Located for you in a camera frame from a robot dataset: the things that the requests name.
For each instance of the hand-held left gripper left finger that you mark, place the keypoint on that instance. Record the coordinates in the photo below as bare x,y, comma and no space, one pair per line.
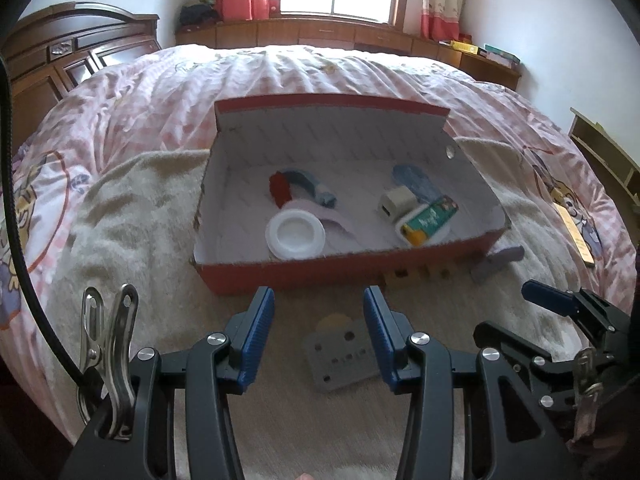
257,342

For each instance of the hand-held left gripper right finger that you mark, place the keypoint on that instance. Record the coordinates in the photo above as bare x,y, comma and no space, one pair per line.
377,342

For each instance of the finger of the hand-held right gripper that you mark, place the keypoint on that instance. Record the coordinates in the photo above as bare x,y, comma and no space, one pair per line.
530,355
547,297

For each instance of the grey plate with holes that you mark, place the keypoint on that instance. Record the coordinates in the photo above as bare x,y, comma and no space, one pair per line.
340,362

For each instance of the red cardboard box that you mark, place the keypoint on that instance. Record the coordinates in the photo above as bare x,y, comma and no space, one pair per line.
280,275

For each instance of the green snack packet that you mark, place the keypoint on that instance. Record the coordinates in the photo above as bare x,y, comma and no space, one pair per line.
430,220

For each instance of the white charger plug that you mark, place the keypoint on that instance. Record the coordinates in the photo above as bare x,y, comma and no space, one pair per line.
397,202

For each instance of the small red plastic piece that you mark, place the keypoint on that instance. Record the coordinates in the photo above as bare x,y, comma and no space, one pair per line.
277,187

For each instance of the blue sock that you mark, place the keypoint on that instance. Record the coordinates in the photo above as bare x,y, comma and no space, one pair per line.
417,180

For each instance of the blue curved plastic piece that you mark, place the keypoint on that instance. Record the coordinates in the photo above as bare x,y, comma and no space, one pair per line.
307,182

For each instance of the tan round disc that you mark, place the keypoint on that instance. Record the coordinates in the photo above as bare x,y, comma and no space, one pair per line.
334,320

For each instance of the metal spring clip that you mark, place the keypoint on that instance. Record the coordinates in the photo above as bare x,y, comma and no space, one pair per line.
112,355
587,390

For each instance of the grey stick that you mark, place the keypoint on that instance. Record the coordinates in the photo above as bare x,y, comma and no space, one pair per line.
495,265

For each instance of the yellow flat board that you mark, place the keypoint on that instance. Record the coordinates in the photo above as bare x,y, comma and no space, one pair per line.
575,232

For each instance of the yellow wooden block piece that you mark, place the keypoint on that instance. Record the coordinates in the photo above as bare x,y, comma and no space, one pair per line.
417,275

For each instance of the white round lid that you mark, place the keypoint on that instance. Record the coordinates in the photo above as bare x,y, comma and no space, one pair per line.
295,234

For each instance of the light wooden shelf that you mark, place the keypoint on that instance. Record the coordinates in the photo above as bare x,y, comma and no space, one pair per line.
607,150

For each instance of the white fleece blanket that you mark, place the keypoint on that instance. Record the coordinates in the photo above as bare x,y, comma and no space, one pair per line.
140,220

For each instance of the green book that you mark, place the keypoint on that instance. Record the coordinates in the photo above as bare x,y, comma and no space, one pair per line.
502,54

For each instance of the yellow book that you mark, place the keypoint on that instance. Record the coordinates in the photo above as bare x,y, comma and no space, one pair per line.
465,47

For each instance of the pink printed quilt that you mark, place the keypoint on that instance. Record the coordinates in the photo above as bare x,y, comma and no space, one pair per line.
150,90

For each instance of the wooden window cabinet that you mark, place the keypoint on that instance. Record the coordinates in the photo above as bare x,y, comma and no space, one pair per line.
325,32

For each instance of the dark clothes pile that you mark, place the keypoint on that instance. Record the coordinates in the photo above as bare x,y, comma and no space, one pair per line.
197,14

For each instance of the dark wooden headboard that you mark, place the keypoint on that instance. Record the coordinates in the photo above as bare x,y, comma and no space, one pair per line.
50,60

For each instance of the pale lilac curved bracket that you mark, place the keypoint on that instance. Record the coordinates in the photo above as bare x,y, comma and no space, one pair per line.
332,217

